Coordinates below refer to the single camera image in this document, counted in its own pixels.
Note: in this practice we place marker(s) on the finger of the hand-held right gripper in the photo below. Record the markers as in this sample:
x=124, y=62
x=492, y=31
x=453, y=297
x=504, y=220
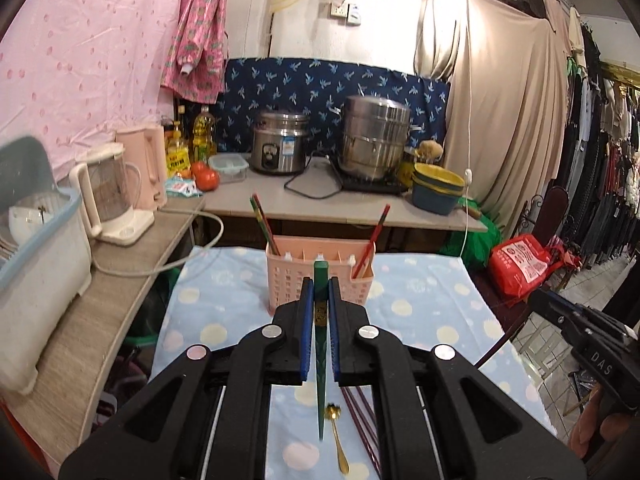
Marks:
x=550, y=305

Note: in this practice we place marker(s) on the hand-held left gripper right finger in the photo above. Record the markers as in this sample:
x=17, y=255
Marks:
x=334, y=330

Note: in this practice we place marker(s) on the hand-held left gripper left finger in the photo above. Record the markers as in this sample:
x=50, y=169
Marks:
x=306, y=330

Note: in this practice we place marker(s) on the pink perforated utensil holder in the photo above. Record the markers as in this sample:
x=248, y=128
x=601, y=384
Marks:
x=285, y=280

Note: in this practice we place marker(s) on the green chopstick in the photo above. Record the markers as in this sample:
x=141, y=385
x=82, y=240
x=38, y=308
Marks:
x=261, y=222
x=320, y=267

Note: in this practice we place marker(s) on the dark brown chopstick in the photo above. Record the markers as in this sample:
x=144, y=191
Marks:
x=369, y=417
x=362, y=420
x=367, y=257
x=356, y=422

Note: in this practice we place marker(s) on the red chopstick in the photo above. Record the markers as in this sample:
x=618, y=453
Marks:
x=374, y=232
x=267, y=220

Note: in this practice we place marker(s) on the person's right hand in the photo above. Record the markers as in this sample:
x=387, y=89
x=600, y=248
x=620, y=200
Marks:
x=590, y=430

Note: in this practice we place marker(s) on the red plastic bag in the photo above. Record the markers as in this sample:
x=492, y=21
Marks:
x=520, y=262

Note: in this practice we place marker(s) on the blue dotted tablecloth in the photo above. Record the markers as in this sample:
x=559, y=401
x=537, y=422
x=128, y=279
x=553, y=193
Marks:
x=225, y=300

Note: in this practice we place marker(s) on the green plastic bag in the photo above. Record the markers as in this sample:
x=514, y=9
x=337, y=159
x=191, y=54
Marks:
x=480, y=245

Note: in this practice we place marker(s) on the dark metal chair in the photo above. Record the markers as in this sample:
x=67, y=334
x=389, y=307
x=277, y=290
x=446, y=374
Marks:
x=555, y=210

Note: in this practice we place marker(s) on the gold flower-head spoon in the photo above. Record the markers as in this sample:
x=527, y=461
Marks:
x=339, y=445

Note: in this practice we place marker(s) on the row of hanging clothes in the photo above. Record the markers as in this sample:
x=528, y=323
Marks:
x=600, y=185

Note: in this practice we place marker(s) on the black induction cooker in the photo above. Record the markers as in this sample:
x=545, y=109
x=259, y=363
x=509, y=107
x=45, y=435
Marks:
x=370, y=185

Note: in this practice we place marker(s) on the stacked teal and yellow pots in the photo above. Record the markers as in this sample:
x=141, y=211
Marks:
x=435, y=195

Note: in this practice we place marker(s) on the clear food container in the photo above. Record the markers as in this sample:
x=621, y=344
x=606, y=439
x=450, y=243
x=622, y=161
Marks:
x=229, y=167

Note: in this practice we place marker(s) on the red tomato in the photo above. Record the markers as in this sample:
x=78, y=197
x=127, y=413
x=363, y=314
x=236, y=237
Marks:
x=206, y=177

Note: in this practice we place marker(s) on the steel rice cooker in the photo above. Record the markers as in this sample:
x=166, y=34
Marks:
x=280, y=145

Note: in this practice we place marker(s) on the blue white packet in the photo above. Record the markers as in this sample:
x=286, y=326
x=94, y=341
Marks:
x=182, y=187

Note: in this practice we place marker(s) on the tan lumpy object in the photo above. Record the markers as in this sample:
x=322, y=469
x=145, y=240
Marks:
x=430, y=149

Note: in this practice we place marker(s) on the steel steamer pot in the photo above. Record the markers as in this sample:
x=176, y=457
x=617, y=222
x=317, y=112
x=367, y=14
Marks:
x=375, y=135

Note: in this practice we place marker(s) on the beige curtain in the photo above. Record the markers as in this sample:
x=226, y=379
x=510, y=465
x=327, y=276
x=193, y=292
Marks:
x=500, y=110

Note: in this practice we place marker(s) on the yellow label bottle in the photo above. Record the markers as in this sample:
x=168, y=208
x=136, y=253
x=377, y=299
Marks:
x=177, y=160

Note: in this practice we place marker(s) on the yellow cooking oil bottle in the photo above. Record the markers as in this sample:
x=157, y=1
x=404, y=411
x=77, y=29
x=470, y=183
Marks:
x=204, y=135

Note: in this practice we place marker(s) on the pink electric kettle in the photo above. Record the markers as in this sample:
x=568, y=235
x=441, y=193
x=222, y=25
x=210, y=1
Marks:
x=140, y=170

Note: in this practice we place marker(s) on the white glass kettle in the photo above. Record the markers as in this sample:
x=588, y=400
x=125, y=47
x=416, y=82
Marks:
x=110, y=185

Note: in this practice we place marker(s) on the blue leaf-print cloth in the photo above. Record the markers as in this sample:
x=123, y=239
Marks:
x=300, y=85

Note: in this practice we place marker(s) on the dark sauce bottle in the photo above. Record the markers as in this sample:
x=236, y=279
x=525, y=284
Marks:
x=181, y=115

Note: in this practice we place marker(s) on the white plastic dish cabinet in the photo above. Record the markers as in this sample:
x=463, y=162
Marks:
x=40, y=300

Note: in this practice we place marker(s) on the white bowl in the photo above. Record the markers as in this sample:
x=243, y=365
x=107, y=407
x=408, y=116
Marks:
x=27, y=222

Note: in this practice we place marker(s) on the pink floral garment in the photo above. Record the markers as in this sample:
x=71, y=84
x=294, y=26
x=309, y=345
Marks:
x=197, y=35

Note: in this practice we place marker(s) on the white wall power socket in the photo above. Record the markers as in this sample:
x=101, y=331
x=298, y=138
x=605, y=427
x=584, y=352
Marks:
x=347, y=12

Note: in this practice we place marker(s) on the pink dotted wall sheet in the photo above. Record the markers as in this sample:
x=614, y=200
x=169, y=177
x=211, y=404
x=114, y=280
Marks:
x=75, y=60

